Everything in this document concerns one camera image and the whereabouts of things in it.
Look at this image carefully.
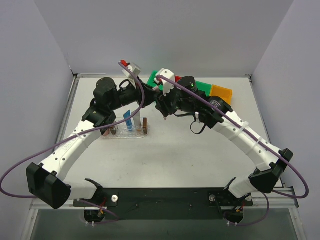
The blue toothpaste tube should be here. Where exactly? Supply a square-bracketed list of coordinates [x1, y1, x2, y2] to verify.
[123, 110, 133, 132]

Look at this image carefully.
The pink cup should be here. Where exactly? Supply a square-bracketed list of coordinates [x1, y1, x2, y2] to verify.
[104, 128, 110, 136]

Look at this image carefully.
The clear rack with brown ends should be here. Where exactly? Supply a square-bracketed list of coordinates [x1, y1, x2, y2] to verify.
[106, 117, 149, 139]

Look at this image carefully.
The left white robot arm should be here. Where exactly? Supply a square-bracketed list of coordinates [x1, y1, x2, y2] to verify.
[26, 77, 159, 209]

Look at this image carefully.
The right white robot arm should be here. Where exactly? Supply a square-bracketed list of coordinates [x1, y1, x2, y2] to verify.
[154, 76, 293, 199]

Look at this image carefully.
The clear textured acrylic tray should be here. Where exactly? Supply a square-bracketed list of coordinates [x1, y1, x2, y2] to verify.
[101, 118, 150, 139]

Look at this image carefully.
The green bin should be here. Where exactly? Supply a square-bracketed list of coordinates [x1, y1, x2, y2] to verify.
[195, 80, 212, 96]
[147, 70, 161, 88]

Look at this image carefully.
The far green bin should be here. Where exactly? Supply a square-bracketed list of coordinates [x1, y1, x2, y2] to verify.
[147, 70, 161, 88]

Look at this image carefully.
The yellow bin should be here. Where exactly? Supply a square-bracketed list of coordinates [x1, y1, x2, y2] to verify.
[209, 84, 233, 105]

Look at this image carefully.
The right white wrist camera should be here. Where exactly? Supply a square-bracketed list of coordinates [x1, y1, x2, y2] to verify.
[154, 68, 175, 97]

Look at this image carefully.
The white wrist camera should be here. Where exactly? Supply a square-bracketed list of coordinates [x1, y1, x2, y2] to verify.
[120, 60, 141, 89]
[154, 68, 175, 97]

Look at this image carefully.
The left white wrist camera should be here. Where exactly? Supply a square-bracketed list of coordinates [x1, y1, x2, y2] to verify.
[120, 60, 141, 89]

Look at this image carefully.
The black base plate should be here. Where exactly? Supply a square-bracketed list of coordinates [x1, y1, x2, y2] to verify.
[73, 187, 253, 220]

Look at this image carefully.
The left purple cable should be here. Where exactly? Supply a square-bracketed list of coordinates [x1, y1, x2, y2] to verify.
[0, 61, 146, 225]

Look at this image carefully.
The purple cable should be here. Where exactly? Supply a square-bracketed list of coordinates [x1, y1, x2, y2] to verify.
[156, 76, 310, 227]
[0, 61, 146, 225]

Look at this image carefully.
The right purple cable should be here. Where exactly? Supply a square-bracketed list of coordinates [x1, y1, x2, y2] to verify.
[156, 76, 310, 227]

